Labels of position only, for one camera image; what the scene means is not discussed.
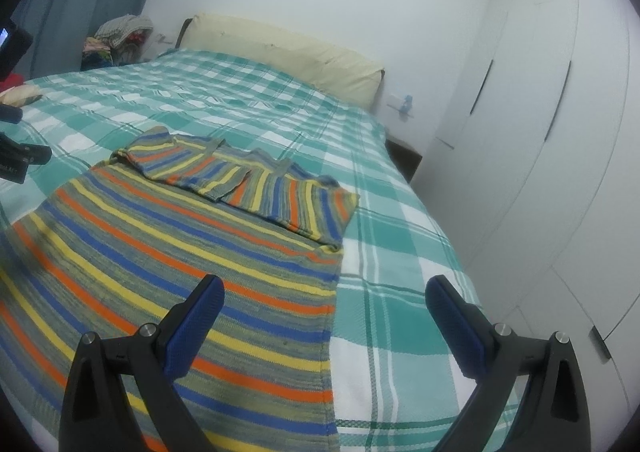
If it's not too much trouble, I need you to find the small wardrobe handle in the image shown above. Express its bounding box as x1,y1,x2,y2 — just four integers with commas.
589,326,612,361

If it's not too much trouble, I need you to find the long dark wardrobe handle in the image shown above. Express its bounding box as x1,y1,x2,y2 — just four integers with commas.
469,59,494,116
546,61,572,139

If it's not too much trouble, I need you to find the striped knit sweater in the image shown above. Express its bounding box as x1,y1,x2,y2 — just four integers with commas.
0,127,361,452

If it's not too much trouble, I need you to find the pile of clothes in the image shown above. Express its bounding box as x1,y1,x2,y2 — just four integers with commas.
81,14,153,72

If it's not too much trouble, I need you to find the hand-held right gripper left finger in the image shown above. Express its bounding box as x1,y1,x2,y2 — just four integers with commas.
57,274,226,452

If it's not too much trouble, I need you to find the cream headboard cushion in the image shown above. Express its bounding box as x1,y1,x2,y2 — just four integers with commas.
180,13,385,112

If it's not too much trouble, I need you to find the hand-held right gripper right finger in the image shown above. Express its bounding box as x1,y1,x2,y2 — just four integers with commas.
425,274,591,452

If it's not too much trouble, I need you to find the red and cream cushion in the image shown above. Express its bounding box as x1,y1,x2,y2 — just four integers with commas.
0,84,43,108

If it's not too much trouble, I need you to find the green checked bedspread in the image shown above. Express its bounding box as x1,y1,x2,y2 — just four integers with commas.
0,48,521,452

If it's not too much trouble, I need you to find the dark wooden nightstand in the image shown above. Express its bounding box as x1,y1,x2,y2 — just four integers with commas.
385,137,423,183

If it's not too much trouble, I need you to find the wall socket with blue plug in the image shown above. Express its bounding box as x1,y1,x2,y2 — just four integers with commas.
387,93,416,122

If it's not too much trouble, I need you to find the white wardrobe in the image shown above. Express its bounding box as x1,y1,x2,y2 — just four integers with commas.
415,0,640,433

